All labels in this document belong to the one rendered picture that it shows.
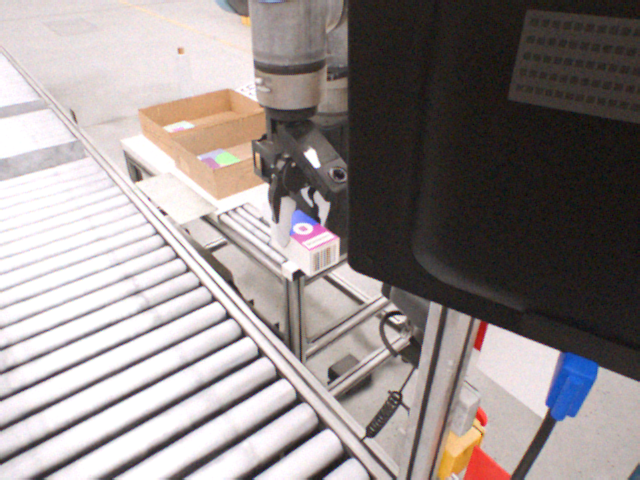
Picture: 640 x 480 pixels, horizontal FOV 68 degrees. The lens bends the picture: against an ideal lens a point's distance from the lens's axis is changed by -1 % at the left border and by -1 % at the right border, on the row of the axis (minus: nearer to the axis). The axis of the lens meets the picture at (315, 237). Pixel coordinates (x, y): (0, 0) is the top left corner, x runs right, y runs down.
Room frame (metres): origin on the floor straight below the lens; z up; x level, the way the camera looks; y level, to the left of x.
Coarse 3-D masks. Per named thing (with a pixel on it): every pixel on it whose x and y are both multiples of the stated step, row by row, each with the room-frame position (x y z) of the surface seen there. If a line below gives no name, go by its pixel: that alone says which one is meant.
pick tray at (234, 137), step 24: (240, 120) 1.57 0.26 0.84; (264, 120) 1.63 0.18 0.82; (192, 144) 1.45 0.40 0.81; (216, 144) 1.51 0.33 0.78; (240, 144) 1.56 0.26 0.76; (192, 168) 1.30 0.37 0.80; (216, 168) 1.20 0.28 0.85; (240, 168) 1.25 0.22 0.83; (216, 192) 1.20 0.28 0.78; (240, 192) 1.24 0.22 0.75
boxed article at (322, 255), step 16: (304, 224) 0.60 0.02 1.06; (272, 240) 0.61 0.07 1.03; (304, 240) 0.56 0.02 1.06; (320, 240) 0.56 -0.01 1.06; (336, 240) 0.56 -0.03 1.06; (288, 256) 0.57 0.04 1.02; (304, 256) 0.54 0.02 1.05; (320, 256) 0.54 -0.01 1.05; (336, 256) 0.56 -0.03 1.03; (304, 272) 0.54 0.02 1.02
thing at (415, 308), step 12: (384, 288) 0.46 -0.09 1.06; (396, 288) 0.44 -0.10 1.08; (396, 300) 0.44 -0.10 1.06; (408, 300) 0.42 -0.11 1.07; (420, 300) 0.42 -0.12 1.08; (408, 312) 0.42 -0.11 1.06; (420, 312) 0.41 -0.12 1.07; (420, 324) 0.41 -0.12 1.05; (420, 336) 0.42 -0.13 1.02; (420, 348) 0.42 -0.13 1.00
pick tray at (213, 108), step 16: (192, 96) 1.80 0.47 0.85; (208, 96) 1.85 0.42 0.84; (224, 96) 1.89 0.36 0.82; (240, 96) 1.84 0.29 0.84; (144, 112) 1.68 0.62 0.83; (160, 112) 1.72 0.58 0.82; (176, 112) 1.76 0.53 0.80; (192, 112) 1.80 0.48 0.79; (208, 112) 1.84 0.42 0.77; (224, 112) 1.88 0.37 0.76; (240, 112) 1.84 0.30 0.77; (256, 112) 1.65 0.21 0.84; (144, 128) 1.64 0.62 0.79; (160, 128) 1.51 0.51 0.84; (192, 128) 1.50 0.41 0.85; (160, 144) 1.53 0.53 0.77
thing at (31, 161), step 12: (60, 144) 1.46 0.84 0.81; (72, 144) 1.48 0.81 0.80; (12, 156) 1.37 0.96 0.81; (24, 156) 1.39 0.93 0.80; (36, 156) 1.41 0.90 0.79; (48, 156) 1.43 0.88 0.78; (60, 156) 1.45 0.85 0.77; (72, 156) 1.48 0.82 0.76; (84, 156) 1.50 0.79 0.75; (0, 168) 1.35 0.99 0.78; (12, 168) 1.37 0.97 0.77; (24, 168) 1.39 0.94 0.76; (36, 168) 1.41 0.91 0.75; (0, 180) 1.34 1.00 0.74
